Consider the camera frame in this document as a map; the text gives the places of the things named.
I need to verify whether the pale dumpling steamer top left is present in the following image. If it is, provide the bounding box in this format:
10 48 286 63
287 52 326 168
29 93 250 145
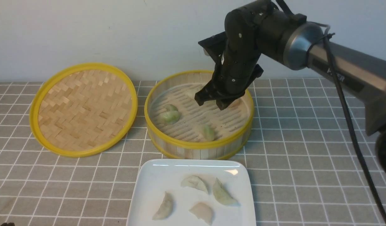
185 87 202 100

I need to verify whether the pale dumpling plate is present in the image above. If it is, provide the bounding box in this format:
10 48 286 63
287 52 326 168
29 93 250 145
189 202 214 226
152 192 174 220
180 175 209 194

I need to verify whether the pale dumpling plate upper middle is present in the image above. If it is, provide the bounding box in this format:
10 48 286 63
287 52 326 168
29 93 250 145
180 175 209 194

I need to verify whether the white square plate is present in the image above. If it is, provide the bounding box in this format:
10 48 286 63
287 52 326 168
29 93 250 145
126 159 257 226

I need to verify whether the green dumpling steamer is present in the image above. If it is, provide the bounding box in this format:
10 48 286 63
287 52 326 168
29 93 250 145
164 104 178 111
201 124 215 142
158 110 181 125

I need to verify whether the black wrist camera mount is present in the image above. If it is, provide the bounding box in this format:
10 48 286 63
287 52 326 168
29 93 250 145
198 31 227 63

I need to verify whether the dark object bottom left corner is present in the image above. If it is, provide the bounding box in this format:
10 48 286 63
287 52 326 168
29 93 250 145
0 222 15 226

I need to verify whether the green dumpling plate right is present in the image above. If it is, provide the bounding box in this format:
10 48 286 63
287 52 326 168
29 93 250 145
212 178 238 206

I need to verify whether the pale dumpling plate left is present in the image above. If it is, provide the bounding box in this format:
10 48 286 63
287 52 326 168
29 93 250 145
152 192 174 220

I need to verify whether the pale dumpling plate lower middle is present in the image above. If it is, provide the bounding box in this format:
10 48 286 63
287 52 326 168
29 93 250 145
189 202 214 226

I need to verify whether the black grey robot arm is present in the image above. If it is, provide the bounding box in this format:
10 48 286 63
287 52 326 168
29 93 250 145
194 0 386 173

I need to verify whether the bamboo steamer lid yellow rim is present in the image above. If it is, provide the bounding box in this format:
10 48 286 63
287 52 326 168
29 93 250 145
29 63 138 158

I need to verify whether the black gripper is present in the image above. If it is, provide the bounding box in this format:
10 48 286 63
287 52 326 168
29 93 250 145
194 38 264 110

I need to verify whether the bamboo steamer basket yellow rim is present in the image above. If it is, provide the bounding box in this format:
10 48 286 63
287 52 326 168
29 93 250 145
144 70 254 160

